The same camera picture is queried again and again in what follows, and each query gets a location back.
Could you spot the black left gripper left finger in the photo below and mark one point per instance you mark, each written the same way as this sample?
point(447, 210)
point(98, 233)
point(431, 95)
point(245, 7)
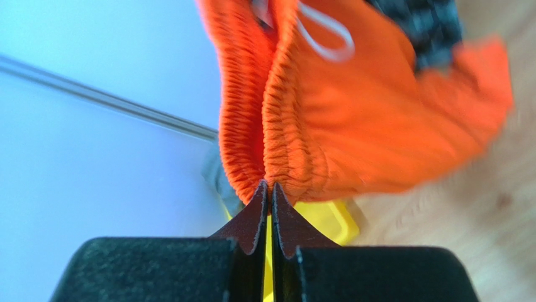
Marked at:
point(226, 266)

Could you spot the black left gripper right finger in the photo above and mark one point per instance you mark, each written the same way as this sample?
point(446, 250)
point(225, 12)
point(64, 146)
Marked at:
point(308, 266)

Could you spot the orange mesh shorts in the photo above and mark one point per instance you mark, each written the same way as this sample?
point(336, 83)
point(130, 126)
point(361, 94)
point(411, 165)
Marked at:
point(321, 97)

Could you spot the dark shark print shorts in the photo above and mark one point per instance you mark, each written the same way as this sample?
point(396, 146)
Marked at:
point(432, 26)

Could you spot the yellow plastic tray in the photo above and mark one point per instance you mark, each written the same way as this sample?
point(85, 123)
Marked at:
point(326, 222)

